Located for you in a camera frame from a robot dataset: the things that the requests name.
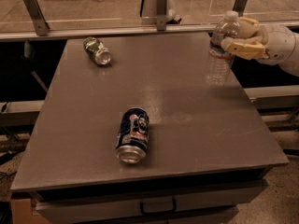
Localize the black drawer handle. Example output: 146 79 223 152
139 197 177 216

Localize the horizontal metal rail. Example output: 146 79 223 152
0 23 215 42

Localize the blue soda can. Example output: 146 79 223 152
115 107 150 164

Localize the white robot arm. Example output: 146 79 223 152
221 17 299 77

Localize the middle metal rail bracket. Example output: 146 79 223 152
156 0 167 31

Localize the grey cabinet drawer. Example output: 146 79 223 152
36 179 268 224

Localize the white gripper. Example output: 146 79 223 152
221 17 296 66

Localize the clear plastic water bottle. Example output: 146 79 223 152
206 11 240 87

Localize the left metal rail bracket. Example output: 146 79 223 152
23 0 50 36

